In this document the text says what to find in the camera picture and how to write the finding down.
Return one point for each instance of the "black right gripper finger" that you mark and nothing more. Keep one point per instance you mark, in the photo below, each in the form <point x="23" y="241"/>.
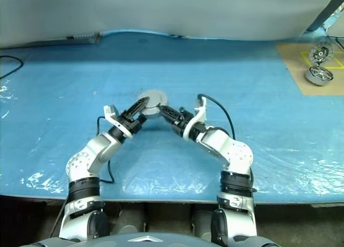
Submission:
<point x="169" y="119"/>
<point x="170" y="112"/>

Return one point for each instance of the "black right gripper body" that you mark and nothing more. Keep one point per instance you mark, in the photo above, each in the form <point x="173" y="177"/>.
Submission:
<point x="184" y="123"/>

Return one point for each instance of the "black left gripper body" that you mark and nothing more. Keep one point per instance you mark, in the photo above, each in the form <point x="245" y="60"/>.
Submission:
<point x="130" y="124"/>

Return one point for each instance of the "grey round motor lid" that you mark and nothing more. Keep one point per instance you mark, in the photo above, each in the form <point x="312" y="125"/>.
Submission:
<point x="155" y="97"/>

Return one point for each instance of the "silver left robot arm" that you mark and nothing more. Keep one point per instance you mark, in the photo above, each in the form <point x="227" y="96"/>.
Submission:
<point x="99" y="150"/>

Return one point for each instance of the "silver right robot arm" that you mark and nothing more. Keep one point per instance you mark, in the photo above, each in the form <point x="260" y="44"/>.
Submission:
<point x="231" y="150"/>

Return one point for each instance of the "black-rimmed spoked rotor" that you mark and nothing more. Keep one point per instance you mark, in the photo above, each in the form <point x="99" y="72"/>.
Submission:
<point x="321" y="74"/>

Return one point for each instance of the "blue table mat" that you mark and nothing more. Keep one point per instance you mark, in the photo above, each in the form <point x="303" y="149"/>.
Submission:
<point x="67" y="96"/>

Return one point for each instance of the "grey power strip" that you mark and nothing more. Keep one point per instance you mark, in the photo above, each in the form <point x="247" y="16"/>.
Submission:
<point x="83" y="38"/>

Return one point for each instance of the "dark grey rounded shape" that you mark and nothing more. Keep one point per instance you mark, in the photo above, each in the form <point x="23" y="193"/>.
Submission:
<point x="129" y="220"/>

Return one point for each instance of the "white backdrop cloth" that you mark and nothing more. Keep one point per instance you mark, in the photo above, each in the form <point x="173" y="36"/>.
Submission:
<point x="161" y="10"/>

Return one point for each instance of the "grey robot torso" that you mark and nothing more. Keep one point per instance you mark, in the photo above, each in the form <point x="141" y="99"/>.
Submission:
<point x="150" y="240"/>

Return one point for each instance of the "brown cardboard sheet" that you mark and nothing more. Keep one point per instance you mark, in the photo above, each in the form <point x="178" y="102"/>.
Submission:
<point x="295" y="69"/>

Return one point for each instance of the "metal gear part lower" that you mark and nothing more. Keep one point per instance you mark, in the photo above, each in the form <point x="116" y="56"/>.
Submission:
<point x="317" y="81"/>

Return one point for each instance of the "metal gear part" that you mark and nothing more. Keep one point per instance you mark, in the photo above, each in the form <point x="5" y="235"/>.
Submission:
<point x="317" y="81"/>
<point x="321" y="53"/>

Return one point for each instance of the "metal gear part upper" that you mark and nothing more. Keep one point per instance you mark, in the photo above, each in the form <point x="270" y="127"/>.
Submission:
<point x="321" y="53"/>

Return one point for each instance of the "black stand leg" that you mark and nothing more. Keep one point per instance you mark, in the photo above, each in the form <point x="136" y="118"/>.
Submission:
<point x="326" y="11"/>

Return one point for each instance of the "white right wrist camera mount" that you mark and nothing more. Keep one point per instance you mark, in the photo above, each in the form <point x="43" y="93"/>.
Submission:
<point x="200" y="107"/>

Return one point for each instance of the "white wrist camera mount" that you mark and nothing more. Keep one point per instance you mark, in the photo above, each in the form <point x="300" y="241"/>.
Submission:
<point x="200" y="107"/>
<point x="110" y="110"/>

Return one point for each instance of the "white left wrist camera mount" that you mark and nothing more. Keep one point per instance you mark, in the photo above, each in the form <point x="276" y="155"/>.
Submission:
<point x="110" y="110"/>

